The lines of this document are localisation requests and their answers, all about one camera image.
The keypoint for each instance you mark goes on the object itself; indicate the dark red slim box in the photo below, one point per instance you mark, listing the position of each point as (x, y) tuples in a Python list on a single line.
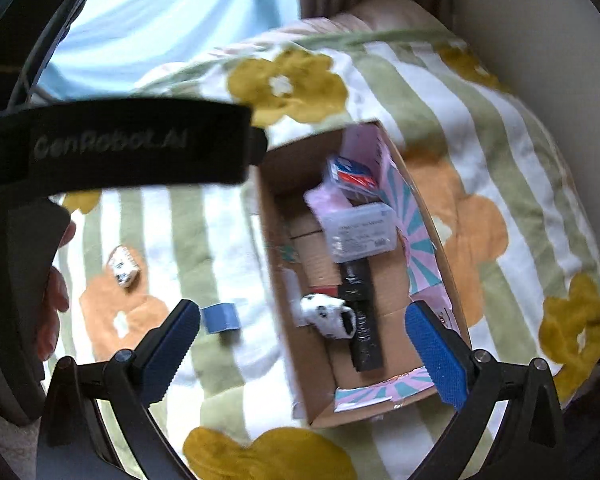
[(327, 290)]

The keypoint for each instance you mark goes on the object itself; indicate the light blue sheet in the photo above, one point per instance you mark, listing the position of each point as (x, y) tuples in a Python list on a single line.
[(180, 10)]

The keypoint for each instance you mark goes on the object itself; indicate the white panda sock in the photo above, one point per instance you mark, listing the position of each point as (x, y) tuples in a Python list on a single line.
[(325, 312)]

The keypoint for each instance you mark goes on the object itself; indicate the cardboard box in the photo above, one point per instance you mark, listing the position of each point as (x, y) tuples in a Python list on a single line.
[(312, 255)]

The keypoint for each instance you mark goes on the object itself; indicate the person's left hand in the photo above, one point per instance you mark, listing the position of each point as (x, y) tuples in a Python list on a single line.
[(55, 305)]

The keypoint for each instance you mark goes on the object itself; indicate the black trash bag roll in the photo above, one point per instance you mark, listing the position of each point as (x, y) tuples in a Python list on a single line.
[(362, 315)]

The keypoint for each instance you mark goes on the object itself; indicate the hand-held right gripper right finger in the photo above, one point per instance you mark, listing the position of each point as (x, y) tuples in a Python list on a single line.
[(437, 355)]

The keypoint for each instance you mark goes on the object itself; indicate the clear plastic box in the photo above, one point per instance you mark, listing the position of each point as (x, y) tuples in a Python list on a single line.
[(362, 232)]

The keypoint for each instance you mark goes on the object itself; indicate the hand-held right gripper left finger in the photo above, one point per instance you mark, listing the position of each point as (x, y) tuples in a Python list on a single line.
[(172, 350)]

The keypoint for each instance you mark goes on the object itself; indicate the red and blue plastic box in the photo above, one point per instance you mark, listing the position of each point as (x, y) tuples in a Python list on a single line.
[(350, 172)]

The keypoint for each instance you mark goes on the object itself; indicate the pink soft packet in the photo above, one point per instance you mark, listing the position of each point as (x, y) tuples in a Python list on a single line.
[(327, 200)]

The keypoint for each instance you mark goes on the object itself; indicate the striped flower blanket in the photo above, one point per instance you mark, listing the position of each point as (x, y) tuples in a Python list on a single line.
[(480, 110)]

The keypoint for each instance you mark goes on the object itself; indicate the black and white patterned box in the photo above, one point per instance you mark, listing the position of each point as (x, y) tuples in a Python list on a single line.
[(124, 267)]

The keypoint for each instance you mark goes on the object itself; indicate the small blue box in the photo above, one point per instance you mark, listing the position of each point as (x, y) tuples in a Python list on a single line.
[(221, 317)]

